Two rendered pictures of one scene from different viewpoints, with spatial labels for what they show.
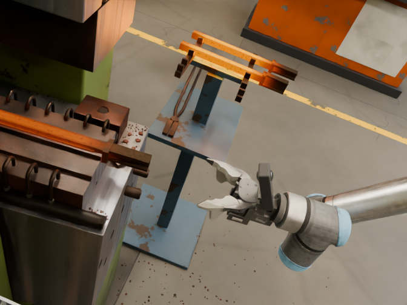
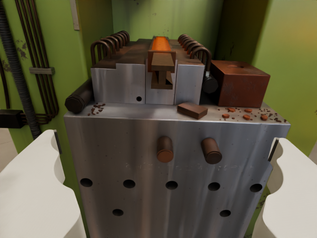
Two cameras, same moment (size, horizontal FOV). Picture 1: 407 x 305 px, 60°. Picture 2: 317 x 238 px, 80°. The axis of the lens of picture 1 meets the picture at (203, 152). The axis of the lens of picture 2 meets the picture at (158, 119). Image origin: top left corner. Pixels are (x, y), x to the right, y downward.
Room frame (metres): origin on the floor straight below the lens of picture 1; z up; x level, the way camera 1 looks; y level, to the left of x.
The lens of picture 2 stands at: (0.57, -0.13, 1.06)
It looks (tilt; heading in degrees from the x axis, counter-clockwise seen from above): 28 degrees down; 95
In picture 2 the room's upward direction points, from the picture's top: 2 degrees clockwise
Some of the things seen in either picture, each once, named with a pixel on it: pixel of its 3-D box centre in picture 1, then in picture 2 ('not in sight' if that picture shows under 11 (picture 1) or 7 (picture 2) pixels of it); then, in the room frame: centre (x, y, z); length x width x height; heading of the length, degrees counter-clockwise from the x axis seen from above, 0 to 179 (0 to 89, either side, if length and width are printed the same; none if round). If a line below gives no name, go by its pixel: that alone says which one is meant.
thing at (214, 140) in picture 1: (200, 120); not in sight; (1.14, 0.06, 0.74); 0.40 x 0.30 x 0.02; 179
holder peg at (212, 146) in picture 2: (141, 171); (211, 150); (0.64, 0.14, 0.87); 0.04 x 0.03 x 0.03; 96
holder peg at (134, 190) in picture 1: (132, 192); (164, 149); (0.56, 0.13, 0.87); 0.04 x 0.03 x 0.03; 96
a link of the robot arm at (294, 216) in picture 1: (287, 210); not in sight; (0.60, -0.24, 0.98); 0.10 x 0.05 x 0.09; 6
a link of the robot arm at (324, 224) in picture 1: (321, 222); not in sight; (0.60, -0.33, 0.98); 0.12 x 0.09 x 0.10; 96
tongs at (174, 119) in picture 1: (186, 93); not in sight; (1.26, 0.16, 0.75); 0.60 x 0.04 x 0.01; 3
